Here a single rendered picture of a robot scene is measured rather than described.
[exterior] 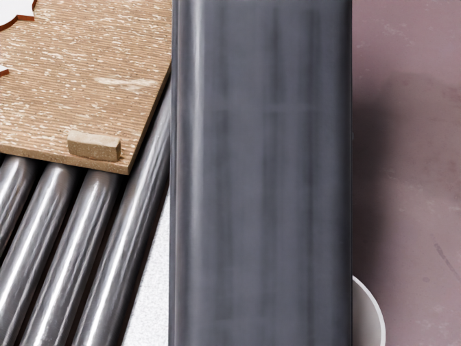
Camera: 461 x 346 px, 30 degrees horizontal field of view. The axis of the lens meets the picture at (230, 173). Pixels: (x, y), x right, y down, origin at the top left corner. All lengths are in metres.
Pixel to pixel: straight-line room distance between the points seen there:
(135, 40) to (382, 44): 1.59
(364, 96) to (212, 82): 2.22
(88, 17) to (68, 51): 0.07
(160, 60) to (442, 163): 1.34
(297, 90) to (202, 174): 0.04
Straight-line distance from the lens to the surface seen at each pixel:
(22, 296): 0.91
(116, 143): 0.96
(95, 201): 0.96
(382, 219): 2.16
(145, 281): 0.89
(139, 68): 1.09
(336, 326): 0.25
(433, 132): 2.40
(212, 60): 0.25
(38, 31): 1.16
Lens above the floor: 1.65
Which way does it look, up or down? 48 degrees down
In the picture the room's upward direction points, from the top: 2 degrees clockwise
